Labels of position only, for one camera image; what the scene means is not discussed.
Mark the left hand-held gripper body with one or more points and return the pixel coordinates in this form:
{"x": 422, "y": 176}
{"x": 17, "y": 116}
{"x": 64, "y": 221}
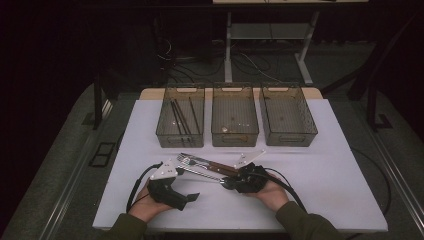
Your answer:
{"x": 163, "y": 191}

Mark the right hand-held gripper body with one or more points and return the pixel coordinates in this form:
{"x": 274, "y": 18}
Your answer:
{"x": 251, "y": 180}

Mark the long steel spoon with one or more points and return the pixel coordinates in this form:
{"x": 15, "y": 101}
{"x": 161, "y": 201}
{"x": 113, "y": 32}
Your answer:
{"x": 203, "y": 174}

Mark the smoky clear plastic bin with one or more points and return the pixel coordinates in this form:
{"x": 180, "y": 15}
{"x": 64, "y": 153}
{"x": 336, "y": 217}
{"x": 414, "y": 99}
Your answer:
{"x": 235, "y": 110}
{"x": 166, "y": 133}
{"x": 286, "y": 116}

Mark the brown wooden chopstick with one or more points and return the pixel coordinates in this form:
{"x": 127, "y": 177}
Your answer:
{"x": 177, "y": 118}
{"x": 183, "y": 117}

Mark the person's left hand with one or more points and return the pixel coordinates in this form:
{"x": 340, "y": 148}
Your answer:
{"x": 146, "y": 208}

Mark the person's right hand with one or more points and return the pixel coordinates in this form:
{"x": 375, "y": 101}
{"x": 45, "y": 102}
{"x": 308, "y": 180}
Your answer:
{"x": 271, "y": 198}

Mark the white table mat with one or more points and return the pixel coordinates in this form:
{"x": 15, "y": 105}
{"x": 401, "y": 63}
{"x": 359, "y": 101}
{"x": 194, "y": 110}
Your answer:
{"x": 333, "y": 200}

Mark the black metal stand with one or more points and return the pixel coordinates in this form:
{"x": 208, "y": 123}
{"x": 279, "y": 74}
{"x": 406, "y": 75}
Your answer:
{"x": 97, "y": 100}
{"x": 371, "y": 106}

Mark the white metal desk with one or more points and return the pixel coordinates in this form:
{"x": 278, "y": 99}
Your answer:
{"x": 266, "y": 31}

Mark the black rectangular floor frame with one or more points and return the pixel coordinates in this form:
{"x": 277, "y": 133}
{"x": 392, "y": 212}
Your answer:
{"x": 100, "y": 163}

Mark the aluminium floor rail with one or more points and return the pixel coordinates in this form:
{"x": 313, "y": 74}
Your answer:
{"x": 66, "y": 186}
{"x": 400, "y": 180}

